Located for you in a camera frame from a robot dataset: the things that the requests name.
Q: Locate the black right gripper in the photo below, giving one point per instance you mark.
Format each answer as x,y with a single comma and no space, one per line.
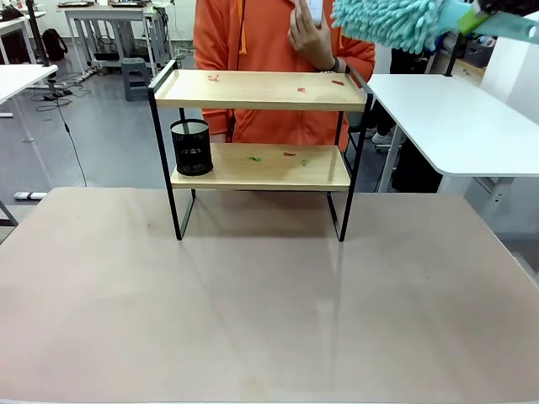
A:
522,5

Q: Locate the teal microfibre duster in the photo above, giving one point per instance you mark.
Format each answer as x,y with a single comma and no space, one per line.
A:
387,21

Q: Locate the black mesh pen holder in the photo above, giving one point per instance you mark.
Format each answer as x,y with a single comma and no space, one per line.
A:
191,147

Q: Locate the person's left forearm orange sleeve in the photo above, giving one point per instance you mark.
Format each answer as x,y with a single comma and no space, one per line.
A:
358,59

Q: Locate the person's left hand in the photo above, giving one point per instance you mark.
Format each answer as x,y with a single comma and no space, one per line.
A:
313,44

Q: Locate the black plastic crate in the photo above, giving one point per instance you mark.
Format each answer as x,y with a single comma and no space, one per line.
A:
480,52

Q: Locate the black tripod pole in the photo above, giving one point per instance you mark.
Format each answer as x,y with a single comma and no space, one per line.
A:
452,61

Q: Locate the large white angled table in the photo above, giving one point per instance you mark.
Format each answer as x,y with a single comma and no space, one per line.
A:
446,118

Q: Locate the black wristband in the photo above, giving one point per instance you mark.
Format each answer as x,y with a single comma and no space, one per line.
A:
337,64

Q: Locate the person's orange hoodie torso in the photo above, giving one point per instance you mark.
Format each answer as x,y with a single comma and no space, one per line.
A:
261,42

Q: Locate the grey plastic step stool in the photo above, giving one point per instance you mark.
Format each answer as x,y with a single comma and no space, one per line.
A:
135,78

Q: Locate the grey metal workbench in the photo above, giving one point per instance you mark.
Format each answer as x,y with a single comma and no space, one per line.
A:
105,17

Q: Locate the black backpack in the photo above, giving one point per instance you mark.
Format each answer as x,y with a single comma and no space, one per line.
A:
54,44

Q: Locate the black stand pole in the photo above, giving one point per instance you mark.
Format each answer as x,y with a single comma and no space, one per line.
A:
38,33

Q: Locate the small white table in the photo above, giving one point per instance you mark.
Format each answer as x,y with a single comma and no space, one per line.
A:
21,80

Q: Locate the white desk with dark panel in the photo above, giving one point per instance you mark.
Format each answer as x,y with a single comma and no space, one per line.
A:
17,29

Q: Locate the white power strip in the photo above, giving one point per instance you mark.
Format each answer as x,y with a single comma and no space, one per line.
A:
30,195

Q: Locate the black frame wooden two-tier shelf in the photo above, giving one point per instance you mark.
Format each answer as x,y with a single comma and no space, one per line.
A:
252,90

